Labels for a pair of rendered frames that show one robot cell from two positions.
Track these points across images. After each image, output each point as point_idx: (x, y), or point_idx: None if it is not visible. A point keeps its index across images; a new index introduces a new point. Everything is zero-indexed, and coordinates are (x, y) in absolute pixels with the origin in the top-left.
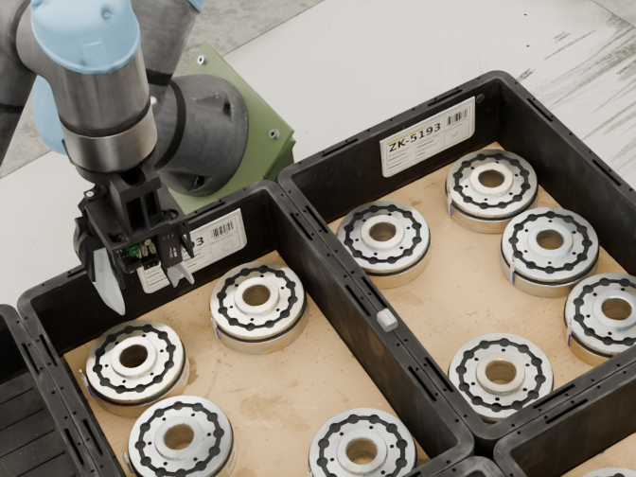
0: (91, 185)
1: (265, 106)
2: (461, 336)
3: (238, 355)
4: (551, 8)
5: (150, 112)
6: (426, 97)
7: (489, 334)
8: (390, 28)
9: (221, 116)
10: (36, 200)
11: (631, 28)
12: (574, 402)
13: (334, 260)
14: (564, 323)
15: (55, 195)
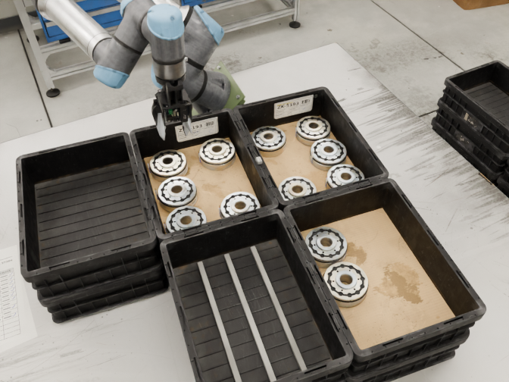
0: None
1: (237, 86)
2: (288, 177)
3: (206, 169)
4: (359, 78)
5: (184, 61)
6: None
7: (297, 176)
8: (296, 75)
9: (220, 87)
10: (149, 111)
11: (388, 90)
12: (317, 198)
13: (245, 139)
14: None
15: None
